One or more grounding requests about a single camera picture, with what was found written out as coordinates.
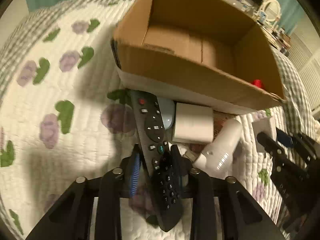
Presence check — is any white cylindrical device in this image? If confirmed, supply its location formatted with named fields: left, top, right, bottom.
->
left=183, top=119, right=242, bottom=179

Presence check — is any white bottle red cap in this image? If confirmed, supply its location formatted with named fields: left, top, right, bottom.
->
left=251, top=79, right=265, bottom=89

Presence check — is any white power adapter cube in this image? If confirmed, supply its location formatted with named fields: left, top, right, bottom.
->
left=172, top=103, right=214, bottom=144

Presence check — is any black TV remote control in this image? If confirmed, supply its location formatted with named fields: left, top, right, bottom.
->
left=129, top=90, right=183, bottom=232

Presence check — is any light blue earbuds case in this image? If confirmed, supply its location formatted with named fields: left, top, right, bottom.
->
left=157, top=97, right=175, bottom=129

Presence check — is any small white box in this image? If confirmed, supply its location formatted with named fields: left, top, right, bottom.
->
left=252, top=116, right=277, bottom=154

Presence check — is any grey checked bed cover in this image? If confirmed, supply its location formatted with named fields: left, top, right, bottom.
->
left=1, top=0, right=315, bottom=239

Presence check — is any white sliding wardrobe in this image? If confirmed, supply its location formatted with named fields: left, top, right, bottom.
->
left=289, top=19, right=319, bottom=120

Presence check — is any white floral quilted blanket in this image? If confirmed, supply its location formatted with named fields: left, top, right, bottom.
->
left=1, top=0, right=136, bottom=239

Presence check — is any white dressing table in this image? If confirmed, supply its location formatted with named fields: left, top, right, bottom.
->
left=255, top=19, right=291, bottom=56

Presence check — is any brown cardboard box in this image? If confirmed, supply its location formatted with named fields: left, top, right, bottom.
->
left=111, top=0, right=285, bottom=115

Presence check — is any white oval mirror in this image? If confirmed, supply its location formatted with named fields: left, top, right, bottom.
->
left=260, top=0, right=281, bottom=22

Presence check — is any green curtain right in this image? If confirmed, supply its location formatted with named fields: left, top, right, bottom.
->
left=277, top=0, right=304, bottom=36

